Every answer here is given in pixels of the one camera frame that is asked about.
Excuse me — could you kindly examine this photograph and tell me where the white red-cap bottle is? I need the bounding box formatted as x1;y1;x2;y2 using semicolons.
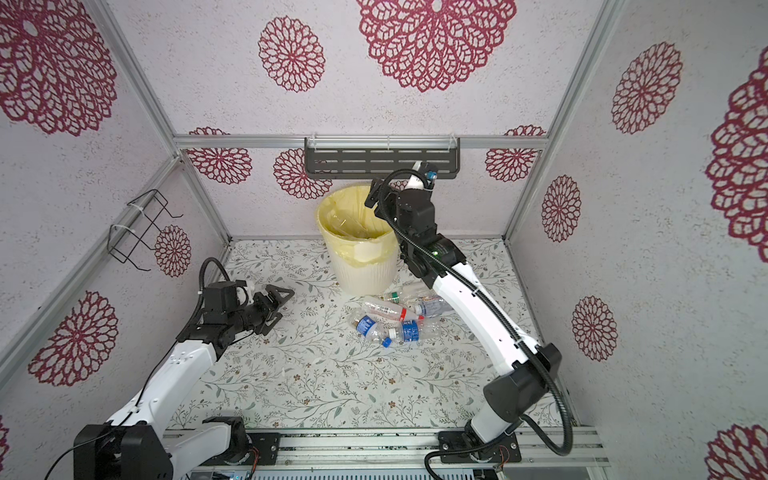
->
362;296;425;323

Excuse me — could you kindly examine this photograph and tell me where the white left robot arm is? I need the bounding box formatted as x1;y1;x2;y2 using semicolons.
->
72;280;295;479

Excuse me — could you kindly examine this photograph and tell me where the clear purple-label water bottle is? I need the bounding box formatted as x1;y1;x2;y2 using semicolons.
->
415;296;453;318

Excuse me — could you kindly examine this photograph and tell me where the cream ribbed waste bin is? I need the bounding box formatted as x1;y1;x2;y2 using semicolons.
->
323;231;399;296

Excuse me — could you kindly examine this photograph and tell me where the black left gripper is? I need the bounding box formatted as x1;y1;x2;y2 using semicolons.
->
228;283;294;335

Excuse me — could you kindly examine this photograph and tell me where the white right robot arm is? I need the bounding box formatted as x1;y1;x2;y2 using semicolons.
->
365;176;573;456

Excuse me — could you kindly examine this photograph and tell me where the grey metal wall shelf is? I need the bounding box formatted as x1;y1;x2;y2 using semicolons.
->
304;137;461;180

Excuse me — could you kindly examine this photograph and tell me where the clear blue-label blue-cap bottle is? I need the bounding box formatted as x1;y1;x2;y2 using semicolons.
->
388;319;438;343

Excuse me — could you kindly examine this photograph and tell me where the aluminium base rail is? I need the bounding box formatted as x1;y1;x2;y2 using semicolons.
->
173;425;613;472

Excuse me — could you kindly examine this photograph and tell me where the blue-label water bottle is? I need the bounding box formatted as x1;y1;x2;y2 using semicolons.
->
352;314;394;348

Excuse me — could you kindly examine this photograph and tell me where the black wire wall rack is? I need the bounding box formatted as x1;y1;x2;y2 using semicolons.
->
106;189;183;272

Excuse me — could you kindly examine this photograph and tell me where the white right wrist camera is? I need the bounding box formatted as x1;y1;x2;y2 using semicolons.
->
405;161;438;191

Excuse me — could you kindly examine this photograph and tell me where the clear green-cap bottle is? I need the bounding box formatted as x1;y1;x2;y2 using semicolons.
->
382;283;431;304

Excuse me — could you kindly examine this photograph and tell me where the yellow plastic bin liner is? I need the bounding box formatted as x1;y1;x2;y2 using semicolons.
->
315;184;398;267

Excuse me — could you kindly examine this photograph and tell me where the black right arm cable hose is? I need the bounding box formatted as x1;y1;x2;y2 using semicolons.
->
376;167;574;480

